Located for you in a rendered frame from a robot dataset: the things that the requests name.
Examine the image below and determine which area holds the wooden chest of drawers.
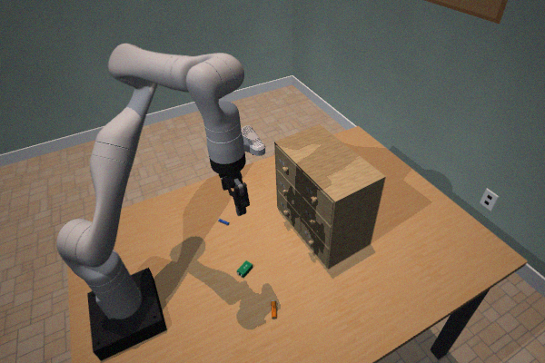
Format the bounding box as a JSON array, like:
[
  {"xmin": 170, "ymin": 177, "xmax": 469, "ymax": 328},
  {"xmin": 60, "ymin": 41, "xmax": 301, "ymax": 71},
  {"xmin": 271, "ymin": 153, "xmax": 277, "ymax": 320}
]
[{"xmin": 274, "ymin": 124, "xmax": 386, "ymax": 269}]

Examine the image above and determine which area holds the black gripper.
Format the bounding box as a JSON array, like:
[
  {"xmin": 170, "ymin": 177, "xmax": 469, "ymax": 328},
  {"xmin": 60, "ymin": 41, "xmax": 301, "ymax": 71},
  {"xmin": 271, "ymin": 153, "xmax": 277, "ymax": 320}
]
[{"xmin": 210, "ymin": 152, "xmax": 250, "ymax": 216}]

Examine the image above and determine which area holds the orange battery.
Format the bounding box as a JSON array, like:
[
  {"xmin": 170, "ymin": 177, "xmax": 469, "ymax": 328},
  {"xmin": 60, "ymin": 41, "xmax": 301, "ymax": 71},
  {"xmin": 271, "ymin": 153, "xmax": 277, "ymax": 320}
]
[{"xmin": 271, "ymin": 300, "xmax": 277, "ymax": 319}]

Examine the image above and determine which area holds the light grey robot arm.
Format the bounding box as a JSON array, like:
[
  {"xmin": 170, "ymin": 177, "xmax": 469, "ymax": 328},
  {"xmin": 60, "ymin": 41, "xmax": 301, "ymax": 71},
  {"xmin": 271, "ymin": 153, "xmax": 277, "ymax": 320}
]
[{"xmin": 56, "ymin": 44, "xmax": 265, "ymax": 319}]

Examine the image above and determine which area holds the green battery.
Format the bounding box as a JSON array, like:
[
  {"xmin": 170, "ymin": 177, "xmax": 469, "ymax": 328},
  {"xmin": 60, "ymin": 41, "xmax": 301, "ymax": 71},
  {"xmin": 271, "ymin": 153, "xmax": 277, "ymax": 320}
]
[{"xmin": 237, "ymin": 260, "xmax": 253, "ymax": 278}]

